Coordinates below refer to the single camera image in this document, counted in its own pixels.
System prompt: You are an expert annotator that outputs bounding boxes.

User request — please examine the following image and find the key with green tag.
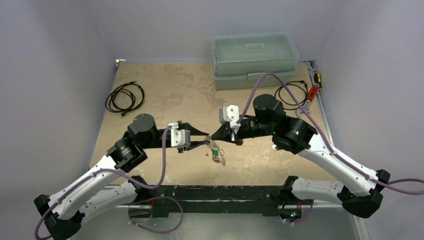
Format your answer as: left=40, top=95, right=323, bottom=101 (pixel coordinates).
left=211, top=149, right=220, bottom=157

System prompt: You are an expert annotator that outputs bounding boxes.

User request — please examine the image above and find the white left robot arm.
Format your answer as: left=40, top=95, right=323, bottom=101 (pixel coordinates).
left=34, top=113, right=207, bottom=240

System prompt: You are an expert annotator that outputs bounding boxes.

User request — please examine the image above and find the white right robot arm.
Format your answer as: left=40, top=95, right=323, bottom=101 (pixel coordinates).
left=189, top=94, right=390, bottom=219

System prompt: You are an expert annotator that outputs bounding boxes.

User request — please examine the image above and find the green plastic toolbox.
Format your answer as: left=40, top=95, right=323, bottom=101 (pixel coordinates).
left=210, top=32, right=300, bottom=90

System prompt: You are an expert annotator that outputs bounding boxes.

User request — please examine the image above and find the yellow black tool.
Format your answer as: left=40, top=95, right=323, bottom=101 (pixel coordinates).
left=306, top=62, right=322, bottom=90

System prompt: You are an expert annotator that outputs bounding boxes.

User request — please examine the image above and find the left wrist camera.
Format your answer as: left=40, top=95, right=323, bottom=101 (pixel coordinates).
left=168, top=122, right=191, bottom=148

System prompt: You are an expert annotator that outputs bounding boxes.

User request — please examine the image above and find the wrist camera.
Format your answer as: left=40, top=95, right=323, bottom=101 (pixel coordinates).
left=219, top=105, right=241, bottom=134
left=168, top=122, right=191, bottom=148

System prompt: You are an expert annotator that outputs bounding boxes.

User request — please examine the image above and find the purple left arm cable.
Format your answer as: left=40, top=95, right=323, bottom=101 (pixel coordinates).
left=34, top=125, right=185, bottom=240

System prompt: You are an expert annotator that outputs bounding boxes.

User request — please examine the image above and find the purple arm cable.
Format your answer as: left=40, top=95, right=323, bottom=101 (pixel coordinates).
left=34, top=125, right=185, bottom=240
left=235, top=72, right=424, bottom=226

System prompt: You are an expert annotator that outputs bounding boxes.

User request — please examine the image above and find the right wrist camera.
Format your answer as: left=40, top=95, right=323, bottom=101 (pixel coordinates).
left=219, top=105, right=241, bottom=134

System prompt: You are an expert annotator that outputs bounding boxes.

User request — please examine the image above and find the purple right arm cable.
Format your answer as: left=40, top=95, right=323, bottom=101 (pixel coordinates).
left=235, top=72, right=424, bottom=226

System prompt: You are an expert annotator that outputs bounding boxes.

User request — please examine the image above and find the black coiled cable left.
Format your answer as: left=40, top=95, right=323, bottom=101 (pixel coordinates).
left=105, top=81, right=146, bottom=117

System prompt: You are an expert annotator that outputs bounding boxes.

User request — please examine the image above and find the black coiled cable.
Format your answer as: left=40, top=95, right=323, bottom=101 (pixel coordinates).
left=105, top=81, right=146, bottom=117
left=274, top=80, right=310, bottom=111

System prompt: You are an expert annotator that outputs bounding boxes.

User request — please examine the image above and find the black coiled cable right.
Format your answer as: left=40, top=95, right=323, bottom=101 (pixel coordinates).
left=274, top=80, right=310, bottom=111

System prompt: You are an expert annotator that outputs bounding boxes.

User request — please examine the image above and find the red handled adjustable wrench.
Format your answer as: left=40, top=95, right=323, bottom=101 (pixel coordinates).
left=296, top=85, right=320, bottom=117

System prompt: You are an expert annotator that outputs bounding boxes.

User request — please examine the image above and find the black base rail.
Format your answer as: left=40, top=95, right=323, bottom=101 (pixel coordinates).
left=133, top=185, right=312, bottom=218

